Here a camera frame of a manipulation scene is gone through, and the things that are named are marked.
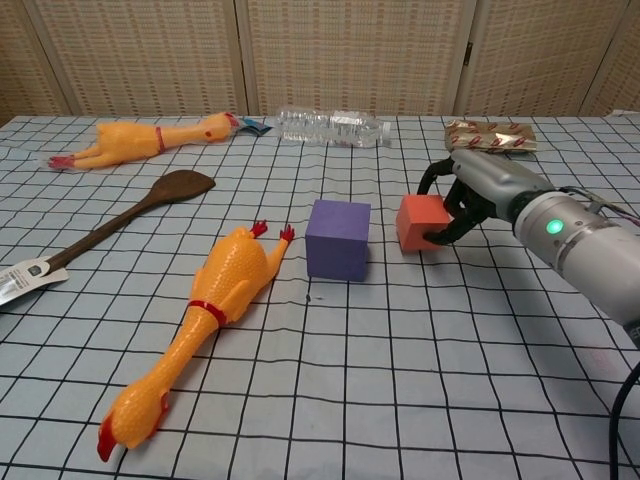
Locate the beige woven folding screen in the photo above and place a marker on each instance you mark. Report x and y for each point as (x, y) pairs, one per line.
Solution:
(350, 50)

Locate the gold foil snack packet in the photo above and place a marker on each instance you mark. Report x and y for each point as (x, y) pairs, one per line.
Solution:
(490, 136)

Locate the bagged yellow rubber chicken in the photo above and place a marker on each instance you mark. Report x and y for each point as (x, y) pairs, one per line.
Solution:
(130, 142)

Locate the white paper spatula tag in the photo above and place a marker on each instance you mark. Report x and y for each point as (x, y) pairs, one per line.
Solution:
(25, 280)

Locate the dark wooden spatula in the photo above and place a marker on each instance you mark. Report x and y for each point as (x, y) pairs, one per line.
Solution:
(175, 185)

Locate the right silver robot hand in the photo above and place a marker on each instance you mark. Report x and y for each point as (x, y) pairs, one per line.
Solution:
(495, 180)

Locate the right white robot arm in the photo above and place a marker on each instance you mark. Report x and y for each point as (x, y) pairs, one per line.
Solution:
(575, 240)

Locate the unwrapped yellow rubber chicken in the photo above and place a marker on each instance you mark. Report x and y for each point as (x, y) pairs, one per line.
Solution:
(230, 270)

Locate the clear plastic water bottle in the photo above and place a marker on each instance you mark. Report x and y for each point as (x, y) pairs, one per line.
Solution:
(330, 127)

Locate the large orange foam cube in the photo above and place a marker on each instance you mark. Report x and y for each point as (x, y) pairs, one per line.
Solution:
(415, 225)

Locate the large purple foam cube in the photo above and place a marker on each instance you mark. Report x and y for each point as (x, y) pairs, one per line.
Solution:
(337, 240)

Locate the blue checkered tablecloth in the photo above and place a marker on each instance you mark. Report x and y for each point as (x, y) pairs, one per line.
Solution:
(350, 375)

